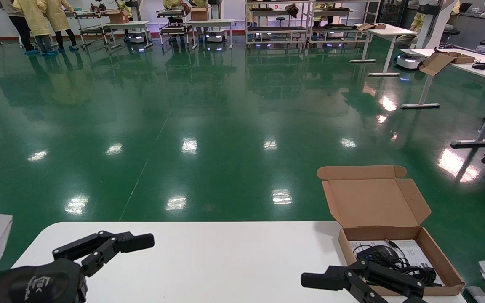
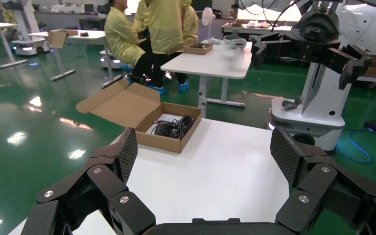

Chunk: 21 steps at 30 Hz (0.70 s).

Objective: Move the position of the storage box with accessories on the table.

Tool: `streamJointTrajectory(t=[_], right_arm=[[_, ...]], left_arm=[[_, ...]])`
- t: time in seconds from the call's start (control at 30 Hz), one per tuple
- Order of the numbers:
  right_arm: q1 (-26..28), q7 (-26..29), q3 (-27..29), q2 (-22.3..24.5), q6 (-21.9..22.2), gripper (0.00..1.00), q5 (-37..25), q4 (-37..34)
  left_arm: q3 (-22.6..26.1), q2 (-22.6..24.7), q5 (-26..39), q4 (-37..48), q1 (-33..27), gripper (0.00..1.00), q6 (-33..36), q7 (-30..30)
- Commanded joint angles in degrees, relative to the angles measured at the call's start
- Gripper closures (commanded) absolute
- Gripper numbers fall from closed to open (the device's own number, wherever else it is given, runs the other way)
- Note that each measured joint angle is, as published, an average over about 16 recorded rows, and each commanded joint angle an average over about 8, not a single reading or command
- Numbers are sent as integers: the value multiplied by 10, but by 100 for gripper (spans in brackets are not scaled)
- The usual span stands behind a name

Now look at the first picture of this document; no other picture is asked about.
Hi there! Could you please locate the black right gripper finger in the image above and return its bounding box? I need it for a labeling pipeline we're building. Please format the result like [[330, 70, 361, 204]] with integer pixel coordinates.
[[354, 260, 428, 303], [301, 266, 391, 303]]

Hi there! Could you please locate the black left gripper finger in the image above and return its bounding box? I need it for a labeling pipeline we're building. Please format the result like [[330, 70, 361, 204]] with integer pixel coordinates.
[[53, 230, 117, 261], [81, 233, 155, 277]]

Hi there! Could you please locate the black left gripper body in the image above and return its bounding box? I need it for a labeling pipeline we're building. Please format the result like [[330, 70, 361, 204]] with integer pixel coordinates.
[[0, 258, 88, 303]]

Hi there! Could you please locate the brown cardboard storage box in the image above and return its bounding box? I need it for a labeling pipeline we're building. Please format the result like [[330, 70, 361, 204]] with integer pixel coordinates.
[[317, 165, 466, 297]]

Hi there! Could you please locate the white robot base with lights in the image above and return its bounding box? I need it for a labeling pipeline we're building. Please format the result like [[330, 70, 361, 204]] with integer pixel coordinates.
[[204, 29, 227, 43], [125, 30, 147, 44]]

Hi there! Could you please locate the open brown cardboard box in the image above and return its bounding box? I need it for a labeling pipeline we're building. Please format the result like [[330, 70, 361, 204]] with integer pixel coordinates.
[[419, 49, 477, 77]]

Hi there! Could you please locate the white printed manual sheet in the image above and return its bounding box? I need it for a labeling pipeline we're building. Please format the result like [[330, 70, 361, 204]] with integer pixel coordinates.
[[349, 239, 446, 287]]

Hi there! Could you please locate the light grey table foot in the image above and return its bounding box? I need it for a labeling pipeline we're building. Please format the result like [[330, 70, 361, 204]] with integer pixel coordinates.
[[465, 286, 485, 303]]

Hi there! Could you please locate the metal cart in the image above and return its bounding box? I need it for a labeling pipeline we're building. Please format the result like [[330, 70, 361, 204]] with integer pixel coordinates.
[[63, 3, 113, 51]]

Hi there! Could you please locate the person in beige top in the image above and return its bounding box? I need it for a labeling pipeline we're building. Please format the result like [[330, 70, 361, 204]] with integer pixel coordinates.
[[0, 0, 37, 56]]

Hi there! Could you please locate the white metal shelf rack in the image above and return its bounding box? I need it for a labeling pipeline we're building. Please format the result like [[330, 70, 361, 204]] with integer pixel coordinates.
[[244, 0, 313, 48], [310, 0, 380, 47]]

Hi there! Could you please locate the seated person in yellow coat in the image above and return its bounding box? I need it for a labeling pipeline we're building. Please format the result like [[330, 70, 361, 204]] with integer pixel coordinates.
[[395, 11, 425, 48]]

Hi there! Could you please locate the white robot with wheeled base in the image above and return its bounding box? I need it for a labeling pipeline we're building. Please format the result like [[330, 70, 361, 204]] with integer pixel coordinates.
[[395, 0, 458, 70]]

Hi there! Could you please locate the dark grey counter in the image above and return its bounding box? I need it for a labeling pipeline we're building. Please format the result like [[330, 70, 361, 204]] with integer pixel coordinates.
[[453, 12, 485, 56]]

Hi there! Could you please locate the black cable bundle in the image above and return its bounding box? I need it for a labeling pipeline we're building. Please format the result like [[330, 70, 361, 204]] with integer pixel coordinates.
[[353, 238, 412, 274]]

